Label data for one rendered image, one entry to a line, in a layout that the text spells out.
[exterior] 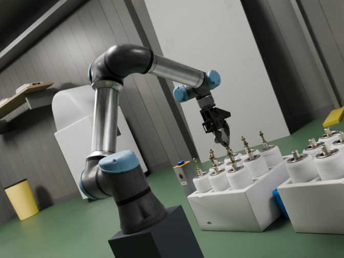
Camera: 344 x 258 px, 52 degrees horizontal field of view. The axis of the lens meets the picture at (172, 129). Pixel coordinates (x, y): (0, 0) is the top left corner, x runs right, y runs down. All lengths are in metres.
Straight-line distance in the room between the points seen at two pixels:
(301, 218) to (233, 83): 2.20
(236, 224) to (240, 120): 1.91
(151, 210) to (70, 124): 3.25
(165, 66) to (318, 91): 2.42
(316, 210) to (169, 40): 2.78
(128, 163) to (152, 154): 3.45
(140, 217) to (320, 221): 0.61
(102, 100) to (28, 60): 4.49
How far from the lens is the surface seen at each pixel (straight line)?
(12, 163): 6.75
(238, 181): 1.52
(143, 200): 1.09
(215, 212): 1.65
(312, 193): 1.28
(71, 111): 4.19
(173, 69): 1.35
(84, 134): 4.08
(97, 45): 4.72
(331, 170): 1.25
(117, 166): 1.07
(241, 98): 3.37
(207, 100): 1.64
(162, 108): 4.07
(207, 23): 3.55
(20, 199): 6.03
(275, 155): 1.69
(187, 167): 1.85
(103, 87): 1.31
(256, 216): 1.50
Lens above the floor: 0.57
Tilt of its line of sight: 2 degrees down
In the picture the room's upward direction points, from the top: 24 degrees counter-clockwise
